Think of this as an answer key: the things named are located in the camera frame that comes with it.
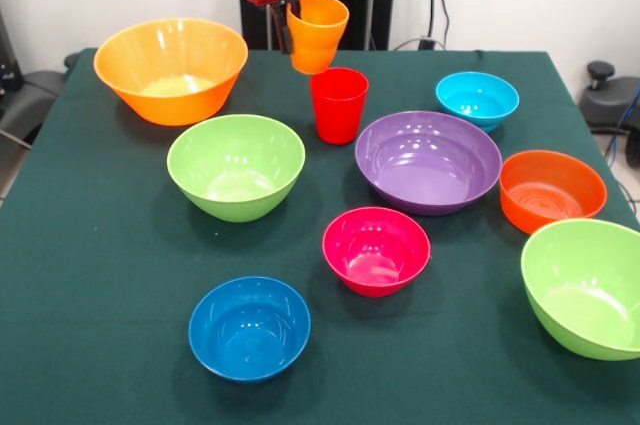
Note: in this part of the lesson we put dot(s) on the cyan plastic bowl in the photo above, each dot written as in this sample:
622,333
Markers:
475,95

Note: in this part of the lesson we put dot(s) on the orange plastic cup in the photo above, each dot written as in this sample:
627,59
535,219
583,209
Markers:
317,45

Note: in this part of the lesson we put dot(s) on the blue plastic bowl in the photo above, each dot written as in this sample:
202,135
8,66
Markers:
249,330

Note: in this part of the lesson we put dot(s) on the black pedestal foot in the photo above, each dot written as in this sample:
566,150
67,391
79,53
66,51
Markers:
607,100
30,95

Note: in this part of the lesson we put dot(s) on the purple plastic bowl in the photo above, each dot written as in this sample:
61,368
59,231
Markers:
428,165

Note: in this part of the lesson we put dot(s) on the large orange plastic bowl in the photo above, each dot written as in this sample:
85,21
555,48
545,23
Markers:
170,55

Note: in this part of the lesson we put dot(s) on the pink plastic bowl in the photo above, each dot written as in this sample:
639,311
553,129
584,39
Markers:
375,250

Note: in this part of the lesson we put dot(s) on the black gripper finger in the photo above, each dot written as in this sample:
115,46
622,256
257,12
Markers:
296,7
285,32

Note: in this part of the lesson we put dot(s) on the dark green tablecloth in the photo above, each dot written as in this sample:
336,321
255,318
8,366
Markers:
425,370

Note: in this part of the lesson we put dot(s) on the green plastic bowl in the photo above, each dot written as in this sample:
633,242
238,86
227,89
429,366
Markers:
235,170
585,290

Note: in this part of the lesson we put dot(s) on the red plastic cup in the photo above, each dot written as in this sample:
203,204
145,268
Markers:
339,110

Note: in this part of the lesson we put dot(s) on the red-orange plastic bowl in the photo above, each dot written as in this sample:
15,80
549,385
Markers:
552,190

